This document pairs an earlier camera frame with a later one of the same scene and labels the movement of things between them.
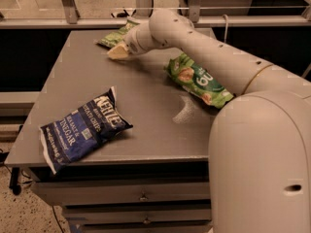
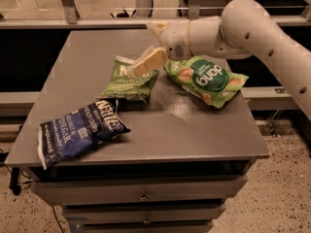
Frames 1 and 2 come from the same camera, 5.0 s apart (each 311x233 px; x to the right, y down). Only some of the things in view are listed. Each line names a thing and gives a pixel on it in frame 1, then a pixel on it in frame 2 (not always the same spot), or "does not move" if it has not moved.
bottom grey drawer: x=148 y=226 does not move
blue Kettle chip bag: x=70 y=138 does not move
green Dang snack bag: x=192 y=77 does not move
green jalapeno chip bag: x=115 y=38 → x=125 y=85
